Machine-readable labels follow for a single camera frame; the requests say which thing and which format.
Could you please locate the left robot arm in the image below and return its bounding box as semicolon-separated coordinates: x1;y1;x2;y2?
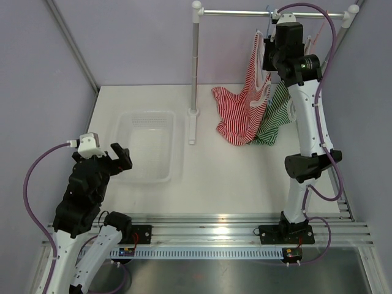
48;143;132;293

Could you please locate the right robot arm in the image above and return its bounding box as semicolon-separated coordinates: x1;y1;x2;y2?
258;21;342;245

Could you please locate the clear plastic basket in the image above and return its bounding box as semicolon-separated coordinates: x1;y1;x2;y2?
111;110;176;184

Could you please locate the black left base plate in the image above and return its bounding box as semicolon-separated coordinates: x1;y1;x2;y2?
129;225;153;245

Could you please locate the pink wire hanger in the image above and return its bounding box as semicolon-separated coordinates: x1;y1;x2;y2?
312;19;327;45

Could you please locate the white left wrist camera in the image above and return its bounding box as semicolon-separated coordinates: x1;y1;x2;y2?
66;132;107;159

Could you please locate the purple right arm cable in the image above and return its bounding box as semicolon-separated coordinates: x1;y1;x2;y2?
277;2;344;266

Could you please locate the metal clothes rack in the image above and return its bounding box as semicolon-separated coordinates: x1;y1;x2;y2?
188;1;365;145

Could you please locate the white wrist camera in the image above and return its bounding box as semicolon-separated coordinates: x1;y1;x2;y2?
271;9;296;25
66;132;107;159

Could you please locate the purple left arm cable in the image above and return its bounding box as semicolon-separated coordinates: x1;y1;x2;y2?
23;142;70;293

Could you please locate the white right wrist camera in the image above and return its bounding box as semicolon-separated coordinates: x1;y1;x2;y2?
271;9;296;25

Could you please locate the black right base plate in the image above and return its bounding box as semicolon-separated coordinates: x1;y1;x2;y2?
257;225;315;245

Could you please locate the white slotted cable duct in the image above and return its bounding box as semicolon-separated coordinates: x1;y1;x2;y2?
106;247;283;260

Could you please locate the green striped tank top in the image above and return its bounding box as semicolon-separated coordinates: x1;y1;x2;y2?
244;31;295;146

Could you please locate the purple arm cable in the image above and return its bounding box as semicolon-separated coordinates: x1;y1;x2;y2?
23;142;70;293
277;2;344;266

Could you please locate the aluminium mounting rail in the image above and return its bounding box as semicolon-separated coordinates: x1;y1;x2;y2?
42;198;375;248

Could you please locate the red striped tank top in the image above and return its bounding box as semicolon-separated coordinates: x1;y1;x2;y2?
211;30;271;146

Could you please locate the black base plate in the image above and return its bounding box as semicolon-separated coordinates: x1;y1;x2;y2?
257;225;315;245
129;225;153;245

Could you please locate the blue wire hanger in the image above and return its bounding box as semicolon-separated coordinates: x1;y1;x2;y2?
266;5;273;37

